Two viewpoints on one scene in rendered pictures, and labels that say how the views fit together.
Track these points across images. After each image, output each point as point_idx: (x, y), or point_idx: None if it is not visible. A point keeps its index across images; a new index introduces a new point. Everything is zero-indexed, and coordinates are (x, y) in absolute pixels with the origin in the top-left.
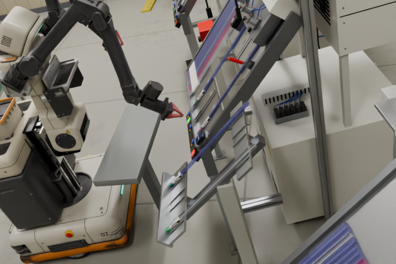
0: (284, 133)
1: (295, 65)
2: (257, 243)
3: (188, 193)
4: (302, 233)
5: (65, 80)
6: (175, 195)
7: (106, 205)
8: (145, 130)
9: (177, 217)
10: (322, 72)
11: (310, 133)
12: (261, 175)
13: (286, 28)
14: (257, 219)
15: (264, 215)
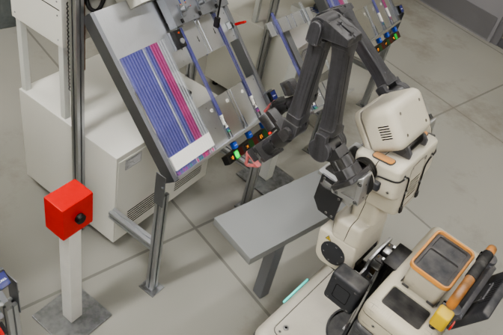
0: (198, 94)
1: (88, 117)
2: (230, 196)
3: (226, 282)
4: None
5: (352, 152)
6: (320, 98)
7: (332, 272)
8: (268, 203)
9: None
10: (95, 95)
11: (188, 81)
12: None
13: None
14: (209, 206)
15: (201, 204)
